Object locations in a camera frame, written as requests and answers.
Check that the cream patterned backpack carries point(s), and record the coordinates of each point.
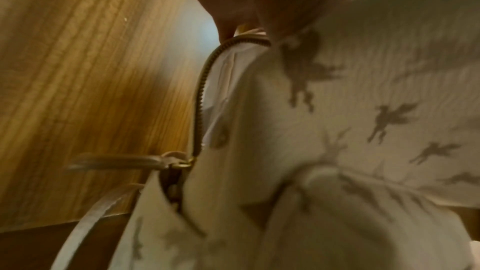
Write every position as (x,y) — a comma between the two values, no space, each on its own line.
(337,159)

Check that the brown wardrobe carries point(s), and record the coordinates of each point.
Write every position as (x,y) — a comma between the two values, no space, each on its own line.
(468,221)

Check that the pink bed sheet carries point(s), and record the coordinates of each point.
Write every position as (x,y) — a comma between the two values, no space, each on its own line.
(475,254)

